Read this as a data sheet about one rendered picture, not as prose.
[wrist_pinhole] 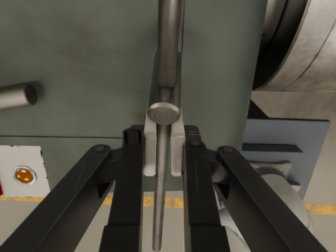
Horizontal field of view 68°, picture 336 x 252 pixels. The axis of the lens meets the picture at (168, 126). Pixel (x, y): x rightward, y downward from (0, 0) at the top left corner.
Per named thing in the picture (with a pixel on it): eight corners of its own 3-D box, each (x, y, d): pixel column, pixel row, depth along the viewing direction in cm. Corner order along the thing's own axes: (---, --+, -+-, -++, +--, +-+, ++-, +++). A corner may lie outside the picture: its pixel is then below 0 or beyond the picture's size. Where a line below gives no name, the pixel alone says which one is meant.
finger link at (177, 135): (173, 136, 15) (185, 136, 15) (171, 98, 21) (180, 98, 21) (171, 177, 16) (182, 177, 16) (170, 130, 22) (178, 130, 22)
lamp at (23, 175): (20, 179, 31) (16, 183, 31) (16, 165, 30) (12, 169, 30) (37, 179, 31) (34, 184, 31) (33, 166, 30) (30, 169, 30)
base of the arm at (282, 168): (289, 202, 93) (296, 213, 88) (230, 201, 92) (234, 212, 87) (302, 161, 85) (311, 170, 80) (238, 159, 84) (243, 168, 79)
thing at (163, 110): (159, 10, 22) (146, 103, 15) (184, 11, 22) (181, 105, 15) (159, 32, 24) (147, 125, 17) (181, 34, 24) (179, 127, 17)
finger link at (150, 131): (155, 177, 16) (143, 177, 16) (156, 130, 22) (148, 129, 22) (155, 136, 15) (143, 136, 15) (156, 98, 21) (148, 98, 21)
